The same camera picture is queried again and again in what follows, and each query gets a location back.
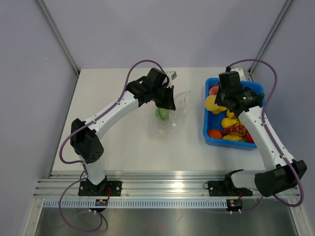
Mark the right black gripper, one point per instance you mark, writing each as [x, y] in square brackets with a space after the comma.
[218, 101]

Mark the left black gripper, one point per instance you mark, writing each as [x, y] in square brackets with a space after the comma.
[169, 103]

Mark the green watermelon toy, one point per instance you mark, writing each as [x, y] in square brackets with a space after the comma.
[162, 114]

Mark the pale yellow pear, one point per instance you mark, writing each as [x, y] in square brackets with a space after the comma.
[212, 107]

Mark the clear zip top bag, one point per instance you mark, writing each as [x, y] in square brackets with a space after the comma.
[162, 129]

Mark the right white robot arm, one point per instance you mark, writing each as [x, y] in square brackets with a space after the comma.
[283, 172]

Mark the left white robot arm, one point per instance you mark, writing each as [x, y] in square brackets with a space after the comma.
[87, 134]

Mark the pink peach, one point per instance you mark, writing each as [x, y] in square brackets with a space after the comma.
[213, 90]

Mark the green cucumber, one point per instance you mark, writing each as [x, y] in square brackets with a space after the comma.
[262, 95]

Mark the blue plastic bin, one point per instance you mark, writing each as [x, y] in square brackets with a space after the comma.
[212, 121]

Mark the red grape bunch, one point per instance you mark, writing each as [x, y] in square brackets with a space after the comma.
[239, 130]

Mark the orange persimmon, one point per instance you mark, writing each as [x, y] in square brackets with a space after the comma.
[215, 134]

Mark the yellow banana bunch front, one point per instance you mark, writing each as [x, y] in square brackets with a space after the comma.
[233, 137]

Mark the red tomato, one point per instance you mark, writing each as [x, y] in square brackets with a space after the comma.
[249, 138]

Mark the right small circuit board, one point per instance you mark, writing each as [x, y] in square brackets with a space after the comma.
[234, 205]

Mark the small circuit board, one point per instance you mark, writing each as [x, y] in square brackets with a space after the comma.
[234, 205]
[101, 202]

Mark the left small circuit board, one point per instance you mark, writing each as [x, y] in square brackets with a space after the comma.
[101, 202]

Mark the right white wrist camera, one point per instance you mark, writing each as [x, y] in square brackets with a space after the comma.
[240, 72]

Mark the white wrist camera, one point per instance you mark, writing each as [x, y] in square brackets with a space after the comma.
[240, 72]
[172, 75]

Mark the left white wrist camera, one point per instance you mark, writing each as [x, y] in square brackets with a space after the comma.
[172, 75]

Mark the aluminium rail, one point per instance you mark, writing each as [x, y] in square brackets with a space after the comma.
[135, 185]

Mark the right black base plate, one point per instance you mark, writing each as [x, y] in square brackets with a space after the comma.
[216, 188]

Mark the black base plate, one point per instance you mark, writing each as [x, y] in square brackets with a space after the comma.
[115, 188]
[216, 188]

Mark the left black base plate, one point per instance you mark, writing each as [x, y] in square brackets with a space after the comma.
[115, 188]

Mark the right aluminium frame post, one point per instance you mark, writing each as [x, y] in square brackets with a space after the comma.
[287, 5]

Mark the aluminium frame post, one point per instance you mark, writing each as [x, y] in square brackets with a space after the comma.
[287, 5]
[57, 35]

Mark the left aluminium frame post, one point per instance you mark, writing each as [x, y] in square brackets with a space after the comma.
[57, 35]

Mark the white slotted cable duct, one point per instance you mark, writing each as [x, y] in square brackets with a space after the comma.
[138, 203]

